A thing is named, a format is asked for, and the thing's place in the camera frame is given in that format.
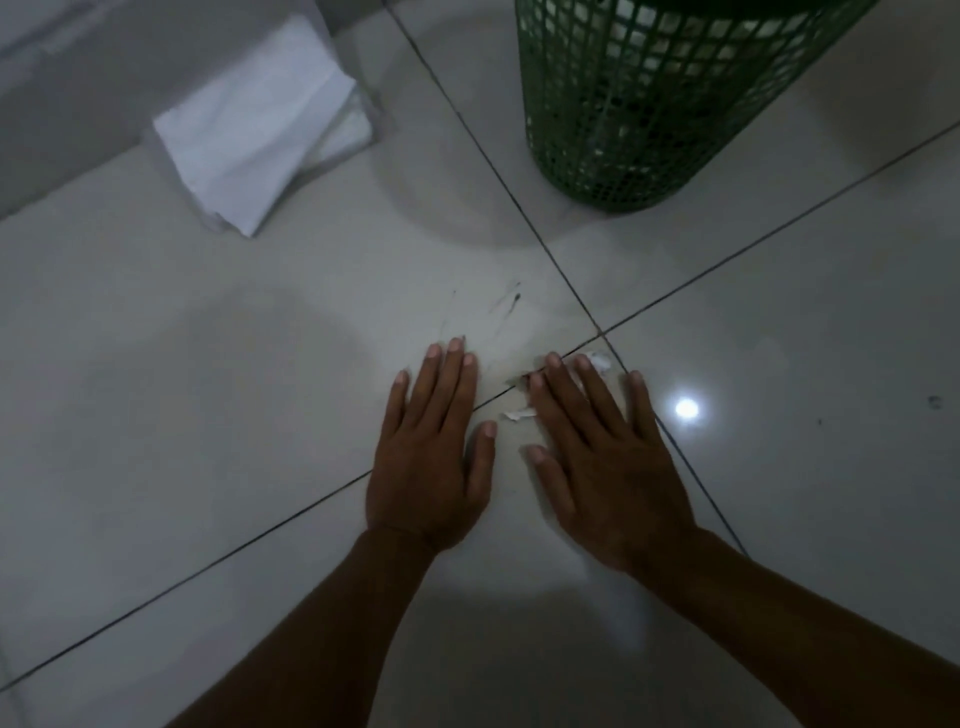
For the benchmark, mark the person's left forearm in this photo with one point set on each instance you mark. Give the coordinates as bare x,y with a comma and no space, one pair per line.
315,645

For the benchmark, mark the person's left hand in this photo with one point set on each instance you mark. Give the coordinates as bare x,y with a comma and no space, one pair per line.
424,472

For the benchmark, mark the person's right little finger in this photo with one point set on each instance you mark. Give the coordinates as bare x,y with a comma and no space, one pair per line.
645,412

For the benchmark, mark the person's left thumb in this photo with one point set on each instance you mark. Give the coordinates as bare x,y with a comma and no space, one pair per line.
481,461

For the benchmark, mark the person's right hand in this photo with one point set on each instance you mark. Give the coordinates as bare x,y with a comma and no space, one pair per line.
619,487

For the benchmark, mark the person's right thumb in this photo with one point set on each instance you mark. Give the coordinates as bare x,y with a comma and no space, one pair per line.
550,480

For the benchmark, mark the white torn paper scrap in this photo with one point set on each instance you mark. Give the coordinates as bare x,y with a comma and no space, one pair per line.
600,364

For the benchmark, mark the person's right middle finger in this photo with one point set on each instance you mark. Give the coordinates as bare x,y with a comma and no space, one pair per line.
576,401

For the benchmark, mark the person's left little finger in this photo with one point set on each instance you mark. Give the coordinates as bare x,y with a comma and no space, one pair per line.
395,403

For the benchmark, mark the person's right forearm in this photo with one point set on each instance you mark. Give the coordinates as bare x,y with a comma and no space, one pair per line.
795,645

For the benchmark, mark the person's left middle finger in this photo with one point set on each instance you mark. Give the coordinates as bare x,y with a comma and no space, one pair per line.
440,382

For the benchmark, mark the small white paper scrap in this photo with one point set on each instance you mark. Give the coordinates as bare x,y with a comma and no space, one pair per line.
519,413

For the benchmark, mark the green mesh waste basket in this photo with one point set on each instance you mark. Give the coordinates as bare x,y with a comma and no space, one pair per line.
645,97

